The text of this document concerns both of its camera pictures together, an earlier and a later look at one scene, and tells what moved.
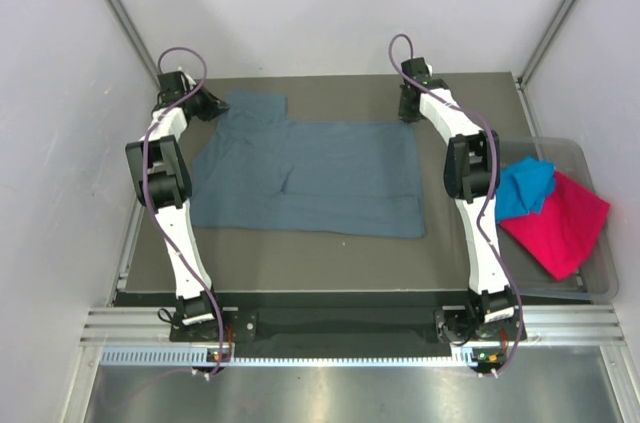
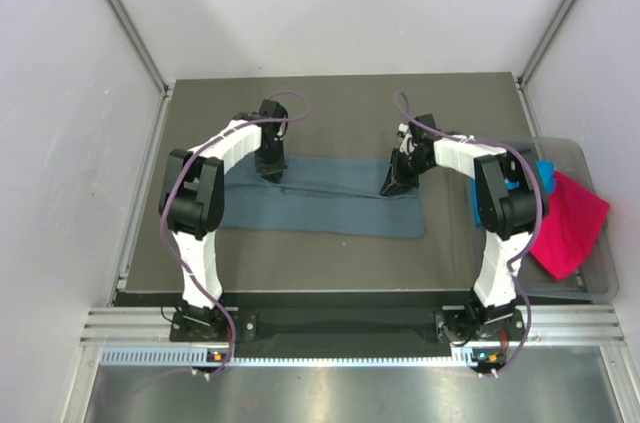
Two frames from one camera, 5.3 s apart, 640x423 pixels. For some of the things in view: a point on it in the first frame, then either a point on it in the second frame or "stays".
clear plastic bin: [596, 277] stays
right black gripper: [409, 117] → [396, 176]
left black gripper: [214, 106] → [274, 170]
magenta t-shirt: [558, 237] stays
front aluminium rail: [544, 324] stays
